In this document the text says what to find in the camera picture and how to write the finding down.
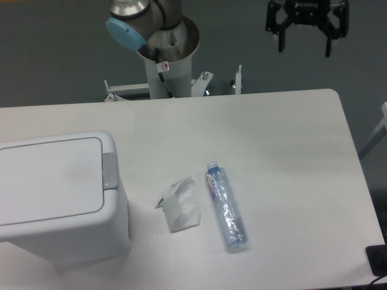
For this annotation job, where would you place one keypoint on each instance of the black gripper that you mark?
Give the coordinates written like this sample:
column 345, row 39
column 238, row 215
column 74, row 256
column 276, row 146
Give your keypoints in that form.
column 314, row 13

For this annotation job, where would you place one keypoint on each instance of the grey lid push button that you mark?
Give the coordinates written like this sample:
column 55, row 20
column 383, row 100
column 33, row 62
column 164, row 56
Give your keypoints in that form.
column 110, row 171

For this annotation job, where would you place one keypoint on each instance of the white trash can lid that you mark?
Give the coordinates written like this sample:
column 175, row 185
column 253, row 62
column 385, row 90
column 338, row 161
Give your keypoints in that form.
column 51, row 180

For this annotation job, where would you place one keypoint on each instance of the white trash can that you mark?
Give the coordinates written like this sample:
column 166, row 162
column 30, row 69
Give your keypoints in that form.
column 85, row 237

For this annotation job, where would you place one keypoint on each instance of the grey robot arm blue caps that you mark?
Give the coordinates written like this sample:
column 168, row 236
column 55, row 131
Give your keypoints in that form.
column 133, row 23

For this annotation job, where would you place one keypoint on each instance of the white stand leg at right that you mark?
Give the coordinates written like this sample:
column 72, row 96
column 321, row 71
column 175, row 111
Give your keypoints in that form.
column 375, row 136

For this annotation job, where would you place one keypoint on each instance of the crumpled clear plastic wrapper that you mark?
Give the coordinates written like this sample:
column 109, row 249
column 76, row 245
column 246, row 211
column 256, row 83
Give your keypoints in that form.
column 180, row 205

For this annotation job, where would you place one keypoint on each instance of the clear plastic water bottle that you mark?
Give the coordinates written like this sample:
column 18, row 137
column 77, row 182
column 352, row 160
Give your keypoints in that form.
column 226, row 208

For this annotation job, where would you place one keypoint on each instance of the black device at table edge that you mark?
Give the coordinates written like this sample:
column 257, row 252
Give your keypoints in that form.
column 376, row 255

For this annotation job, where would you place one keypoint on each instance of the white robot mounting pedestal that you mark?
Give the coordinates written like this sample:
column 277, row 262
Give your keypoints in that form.
column 169, row 52

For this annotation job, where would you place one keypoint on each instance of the white metal base frame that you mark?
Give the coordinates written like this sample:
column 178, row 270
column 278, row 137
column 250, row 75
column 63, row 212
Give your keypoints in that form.
column 161, row 88

